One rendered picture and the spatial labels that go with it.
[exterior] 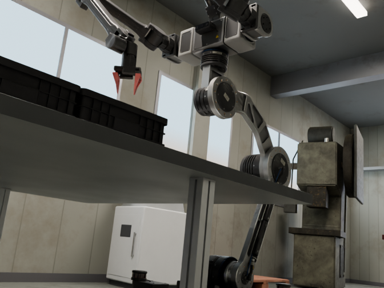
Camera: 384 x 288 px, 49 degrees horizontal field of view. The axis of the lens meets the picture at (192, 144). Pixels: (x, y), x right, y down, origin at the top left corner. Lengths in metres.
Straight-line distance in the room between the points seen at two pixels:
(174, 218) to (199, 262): 3.08
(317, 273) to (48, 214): 4.05
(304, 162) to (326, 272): 1.68
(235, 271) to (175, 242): 2.49
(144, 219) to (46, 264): 1.00
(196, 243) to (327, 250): 5.43
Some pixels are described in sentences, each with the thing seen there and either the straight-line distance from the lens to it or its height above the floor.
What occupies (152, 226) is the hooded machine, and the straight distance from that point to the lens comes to 4.18.
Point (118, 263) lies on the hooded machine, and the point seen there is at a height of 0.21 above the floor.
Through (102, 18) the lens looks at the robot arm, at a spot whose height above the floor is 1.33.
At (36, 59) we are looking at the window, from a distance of 4.36.
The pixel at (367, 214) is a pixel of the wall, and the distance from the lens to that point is 9.93.
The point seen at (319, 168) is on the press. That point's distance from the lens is 6.85.
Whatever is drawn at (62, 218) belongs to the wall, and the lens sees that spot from 4.34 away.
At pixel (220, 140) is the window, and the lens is 6.05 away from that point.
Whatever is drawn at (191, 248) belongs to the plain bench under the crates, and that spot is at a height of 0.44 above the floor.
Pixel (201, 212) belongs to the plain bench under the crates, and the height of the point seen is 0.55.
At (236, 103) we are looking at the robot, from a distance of 2.02.
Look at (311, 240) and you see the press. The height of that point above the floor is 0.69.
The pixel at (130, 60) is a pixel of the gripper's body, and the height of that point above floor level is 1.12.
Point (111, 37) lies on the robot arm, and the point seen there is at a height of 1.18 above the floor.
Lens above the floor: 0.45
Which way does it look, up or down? 14 degrees up
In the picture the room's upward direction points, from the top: 5 degrees clockwise
